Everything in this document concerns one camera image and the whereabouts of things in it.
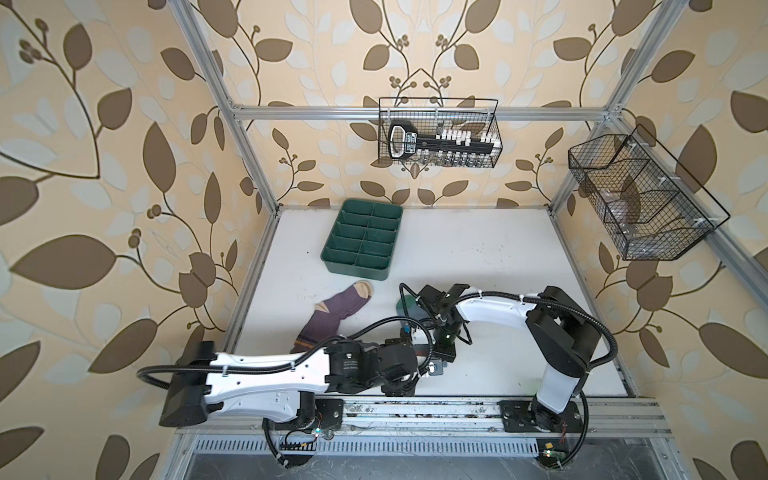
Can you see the back wire basket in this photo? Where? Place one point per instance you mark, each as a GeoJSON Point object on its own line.
{"type": "Point", "coordinates": [478, 115]}

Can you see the right wire basket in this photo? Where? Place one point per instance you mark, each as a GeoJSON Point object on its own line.
{"type": "Point", "coordinates": [652, 206]}

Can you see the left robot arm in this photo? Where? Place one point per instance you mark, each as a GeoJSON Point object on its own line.
{"type": "Point", "coordinates": [281, 389]}

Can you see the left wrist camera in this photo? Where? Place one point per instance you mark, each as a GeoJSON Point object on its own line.
{"type": "Point", "coordinates": [436, 367]}

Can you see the wire basket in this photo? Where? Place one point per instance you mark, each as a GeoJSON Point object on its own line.
{"type": "Point", "coordinates": [478, 115]}
{"type": "Point", "coordinates": [652, 206]}

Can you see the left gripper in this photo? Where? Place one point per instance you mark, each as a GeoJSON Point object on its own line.
{"type": "Point", "coordinates": [400, 390]}

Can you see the blue orange striped sock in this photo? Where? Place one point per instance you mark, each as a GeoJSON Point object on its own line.
{"type": "Point", "coordinates": [407, 306]}

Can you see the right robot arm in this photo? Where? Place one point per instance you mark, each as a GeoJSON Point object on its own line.
{"type": "Point", "coordinates": [572, 342]}

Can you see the green divided plastic tray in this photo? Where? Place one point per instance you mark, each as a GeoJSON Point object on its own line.
{"type": "Point", "coordinates": [362, 240]}

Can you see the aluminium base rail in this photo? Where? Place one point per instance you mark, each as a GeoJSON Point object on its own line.
{"type": "Point", "coordinates": [433, 426]}

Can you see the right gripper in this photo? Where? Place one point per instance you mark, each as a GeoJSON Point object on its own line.
{"type": "Point", "coordinates": [445, 353]}

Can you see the purple sock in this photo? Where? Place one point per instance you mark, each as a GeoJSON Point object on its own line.
{"type": "Point", "coordinates": [328, 315]}

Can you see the black socket set holder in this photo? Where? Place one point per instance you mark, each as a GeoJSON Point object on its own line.
{"type": "Point", "coordinates": [404, 142]}

